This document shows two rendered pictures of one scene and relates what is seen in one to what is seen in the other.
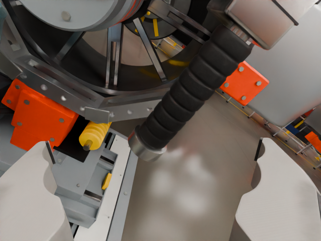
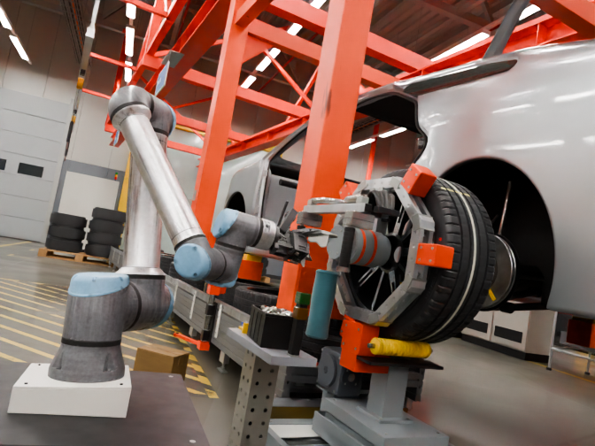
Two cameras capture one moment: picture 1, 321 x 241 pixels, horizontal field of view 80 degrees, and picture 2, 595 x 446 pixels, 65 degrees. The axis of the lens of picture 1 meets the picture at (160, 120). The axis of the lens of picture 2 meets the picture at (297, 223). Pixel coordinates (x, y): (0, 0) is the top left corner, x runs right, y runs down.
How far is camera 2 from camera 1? 1.51 m
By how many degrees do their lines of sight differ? 84
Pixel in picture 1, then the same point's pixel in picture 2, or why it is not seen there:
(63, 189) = (372, 432)
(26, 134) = (345, 350)
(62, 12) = (336, 252)
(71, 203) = not seen: outside the picture
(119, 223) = not seen: outside the picture
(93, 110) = (371, 315)
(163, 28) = (497, 289)
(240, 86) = (426, 256)
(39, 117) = (351, 334)
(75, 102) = (364, 314)
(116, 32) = (392, 276)
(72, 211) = not seen: outside the picture
